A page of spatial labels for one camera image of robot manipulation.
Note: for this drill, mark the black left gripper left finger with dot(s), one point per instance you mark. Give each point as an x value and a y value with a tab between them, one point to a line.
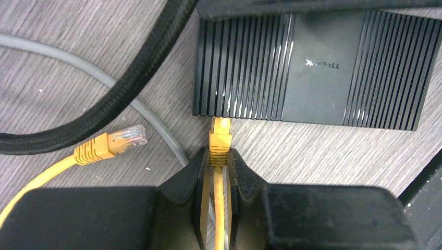
172	215

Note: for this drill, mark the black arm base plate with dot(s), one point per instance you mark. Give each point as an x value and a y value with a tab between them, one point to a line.
422	204

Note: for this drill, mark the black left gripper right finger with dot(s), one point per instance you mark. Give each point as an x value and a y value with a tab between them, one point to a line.
293	216

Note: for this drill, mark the black blue network switch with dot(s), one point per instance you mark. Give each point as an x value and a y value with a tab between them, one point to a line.
347	68

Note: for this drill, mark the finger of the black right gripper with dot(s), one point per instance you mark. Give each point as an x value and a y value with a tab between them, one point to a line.
224	9

